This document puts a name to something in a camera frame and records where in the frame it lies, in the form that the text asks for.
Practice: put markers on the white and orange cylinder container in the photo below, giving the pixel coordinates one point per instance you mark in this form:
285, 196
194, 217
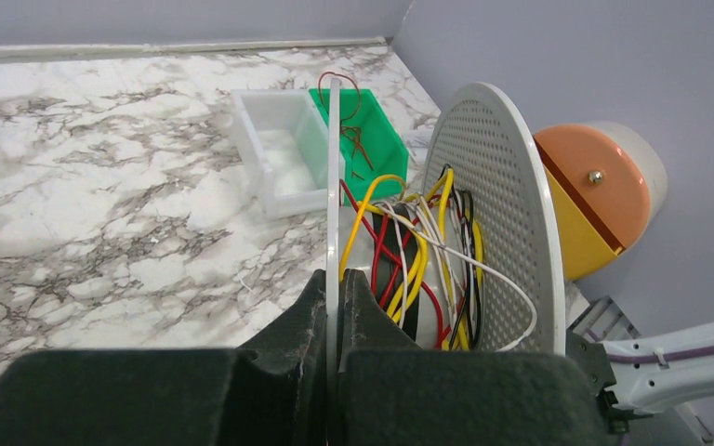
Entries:
607, 184

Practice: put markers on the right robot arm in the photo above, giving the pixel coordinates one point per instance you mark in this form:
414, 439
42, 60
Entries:
637, 378

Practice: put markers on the white perforated filament spool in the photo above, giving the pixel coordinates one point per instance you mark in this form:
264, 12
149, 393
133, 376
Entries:
470, 259

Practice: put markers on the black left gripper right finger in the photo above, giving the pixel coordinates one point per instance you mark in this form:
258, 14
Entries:
392, 392

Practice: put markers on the white translucent plastic bin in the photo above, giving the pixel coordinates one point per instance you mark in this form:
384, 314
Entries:
283, 142

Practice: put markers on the green plastic bin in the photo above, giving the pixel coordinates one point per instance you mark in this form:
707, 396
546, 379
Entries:
371, 147

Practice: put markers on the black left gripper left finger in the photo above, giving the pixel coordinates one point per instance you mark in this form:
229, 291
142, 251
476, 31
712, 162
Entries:
268, 391

